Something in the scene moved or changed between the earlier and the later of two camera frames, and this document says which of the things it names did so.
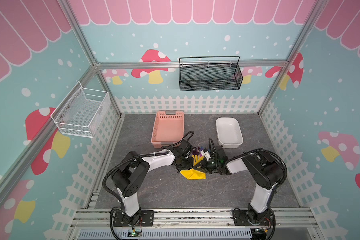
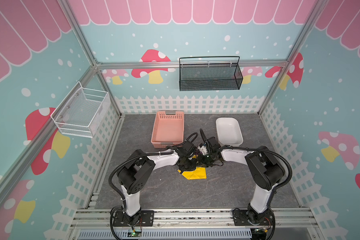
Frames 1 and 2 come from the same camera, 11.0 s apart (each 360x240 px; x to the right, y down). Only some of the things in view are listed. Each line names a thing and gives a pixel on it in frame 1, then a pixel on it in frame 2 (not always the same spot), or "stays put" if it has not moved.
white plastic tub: [229, 132] stays put
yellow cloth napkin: [193, 174] stays put
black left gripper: [190, 166] stays put
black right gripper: [209, 163] to [207, 161]
